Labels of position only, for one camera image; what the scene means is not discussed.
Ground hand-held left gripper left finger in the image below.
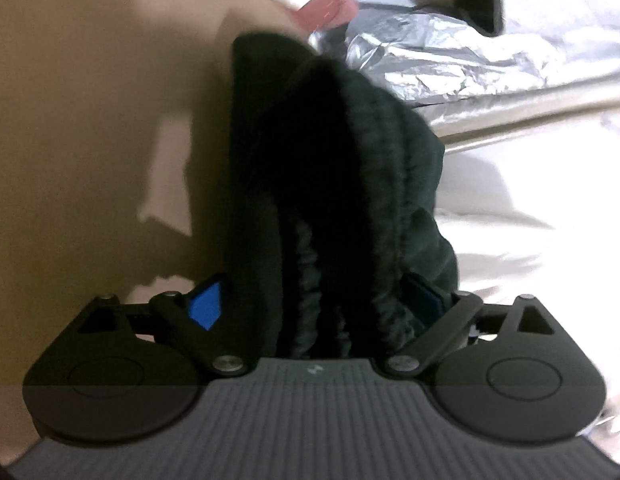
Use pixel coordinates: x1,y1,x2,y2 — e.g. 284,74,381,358
72,274,249,376

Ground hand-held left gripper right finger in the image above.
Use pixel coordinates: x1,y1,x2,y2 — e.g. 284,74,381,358
382,272,565,376

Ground black pants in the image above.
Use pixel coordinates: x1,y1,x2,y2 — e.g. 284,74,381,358
222,32,461,361

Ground silver foil sheet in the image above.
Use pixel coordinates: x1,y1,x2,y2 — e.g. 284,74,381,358
309,2,620,127

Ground window frame rail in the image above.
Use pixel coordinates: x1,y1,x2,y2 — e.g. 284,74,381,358
429,87,620,153

